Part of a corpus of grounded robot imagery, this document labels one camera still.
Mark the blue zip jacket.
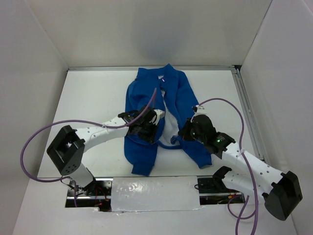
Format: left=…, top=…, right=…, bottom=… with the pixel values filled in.
left=124, top=64, right=212, bottom=176

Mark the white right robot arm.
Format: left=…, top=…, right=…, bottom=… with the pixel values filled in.
left=178, top=114, right=303, bottom=221

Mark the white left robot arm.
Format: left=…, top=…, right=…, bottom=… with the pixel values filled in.
left=46, top=107, right=165, bottom=195

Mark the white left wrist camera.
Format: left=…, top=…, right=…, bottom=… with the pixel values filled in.
left=152, top=109, right=165, bottom=125

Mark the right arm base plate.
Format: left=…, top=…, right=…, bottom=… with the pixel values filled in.
left=194, top=176, right=245, bottom=206

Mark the aluminium frame rail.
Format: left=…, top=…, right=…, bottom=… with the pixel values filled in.
left=230, top=65, right=272, bottom=166

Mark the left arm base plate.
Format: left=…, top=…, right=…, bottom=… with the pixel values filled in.
left=62, top=178, right=113, bottom=212

